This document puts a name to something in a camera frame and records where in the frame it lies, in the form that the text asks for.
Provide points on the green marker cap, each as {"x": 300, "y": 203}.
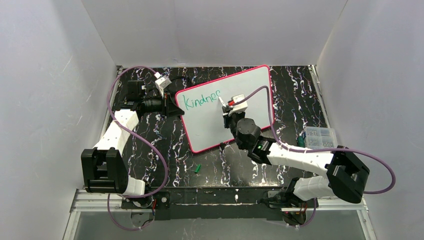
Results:
{"x": 198, "y": 168}

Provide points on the pink framed whiteboard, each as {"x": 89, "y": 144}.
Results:
{"x": 203, "y": 105}

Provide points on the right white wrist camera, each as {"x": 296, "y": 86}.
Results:
{"x": 237, "y": 104}

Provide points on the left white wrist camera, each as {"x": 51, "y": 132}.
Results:
{"x": 162, "y": 82}

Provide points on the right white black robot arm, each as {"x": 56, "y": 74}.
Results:
{"x": 339, "y": 172}

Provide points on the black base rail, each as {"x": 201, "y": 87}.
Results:
{"x": 246, "y": 202}

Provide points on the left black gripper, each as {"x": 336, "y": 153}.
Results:
{"x": 166, "y": 104}

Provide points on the black clip on whiteboard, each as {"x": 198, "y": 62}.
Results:
{"x": 222, "y": 146}

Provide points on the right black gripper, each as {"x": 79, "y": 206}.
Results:
{"x": 227, "y": 117}

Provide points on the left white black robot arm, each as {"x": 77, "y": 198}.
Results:
{"x": 103, "y": 167}

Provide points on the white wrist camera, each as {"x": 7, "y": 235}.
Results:
{"x": 162, "y": 82}
{"x": 237, "y": 104}

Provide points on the white green whiteboard marker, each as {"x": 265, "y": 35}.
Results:
{"x": 222, "y": 102}

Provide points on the clear plastic screw box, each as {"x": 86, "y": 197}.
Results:
{"x": 320, "y": 137}

